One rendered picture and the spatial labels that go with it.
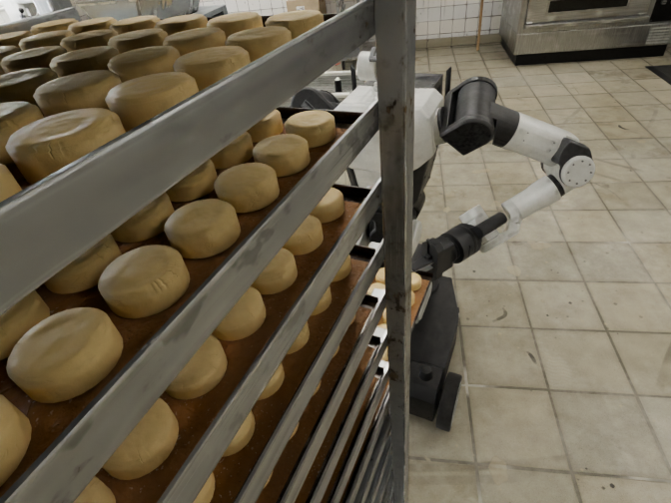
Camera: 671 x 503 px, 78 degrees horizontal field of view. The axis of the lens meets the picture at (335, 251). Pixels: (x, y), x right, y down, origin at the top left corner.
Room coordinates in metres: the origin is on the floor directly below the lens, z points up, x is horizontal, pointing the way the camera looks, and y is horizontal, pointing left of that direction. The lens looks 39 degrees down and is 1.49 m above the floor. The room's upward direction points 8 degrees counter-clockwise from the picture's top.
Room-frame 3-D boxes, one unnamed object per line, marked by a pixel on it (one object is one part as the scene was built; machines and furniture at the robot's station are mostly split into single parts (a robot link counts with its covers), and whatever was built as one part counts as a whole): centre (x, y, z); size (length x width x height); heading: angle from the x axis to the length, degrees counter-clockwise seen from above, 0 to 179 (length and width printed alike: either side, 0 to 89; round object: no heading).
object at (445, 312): (1.12, -0.22, 0.19); 0.64 x 0.52 x 0.33; 151
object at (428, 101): (1.10, -0.21, 0.97); 0.34 x 0.30 x 0.36; 61
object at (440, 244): (0.81, -0.28, 0.77); 0.12 x 0.10 x 0.13; 121
